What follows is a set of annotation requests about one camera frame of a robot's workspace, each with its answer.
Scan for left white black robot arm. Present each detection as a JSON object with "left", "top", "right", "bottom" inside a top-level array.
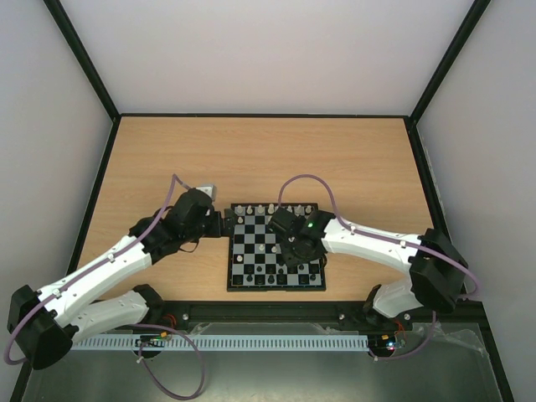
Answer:
[{"left": 7, "top": 185, "right": 238, "bottom": 370}]

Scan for light blue cable duct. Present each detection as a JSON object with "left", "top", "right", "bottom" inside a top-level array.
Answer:
[{"left": 72, "top": 334, "right": 369, "bottom": 352}]

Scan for black and silver chessboard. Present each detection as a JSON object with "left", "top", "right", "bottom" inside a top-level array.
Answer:
[{"left": 227, "top": 203, "right": 326, "bottom": 291}]

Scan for purple cable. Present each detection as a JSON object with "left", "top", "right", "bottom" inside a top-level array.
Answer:
[
  {"left": 278, "top": 173, "right": 482, "bottom": 362},
  {"left": 3, "top": 173, "right": 209, "bottom": 399}
]

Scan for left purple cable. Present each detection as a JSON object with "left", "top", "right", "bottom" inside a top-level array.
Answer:
[{"left": 3, "top": 173, "right": 209, "bottom": 399}]

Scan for black frame posts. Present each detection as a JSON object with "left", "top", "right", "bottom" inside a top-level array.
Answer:
[{"left": 41, "top": 0, "right": 516, "bottom": 402}]

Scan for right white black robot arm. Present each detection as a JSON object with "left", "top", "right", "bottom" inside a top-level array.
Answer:
[{"left": 267, "top": 208, "right": 467, "bottom": 328}]

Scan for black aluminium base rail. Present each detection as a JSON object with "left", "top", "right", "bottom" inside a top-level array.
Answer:
[{"left": 104, "top": 299, "right": 482, "bottom": 336}]

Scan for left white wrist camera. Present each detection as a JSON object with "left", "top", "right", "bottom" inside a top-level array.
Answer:
[{"left": 196, "top": 183, "right": 217, "bottom": 201}]

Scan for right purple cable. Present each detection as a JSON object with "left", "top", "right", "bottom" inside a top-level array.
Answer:
[{"left": 278, "top": 173, "right": 482, "bottom": 362}]

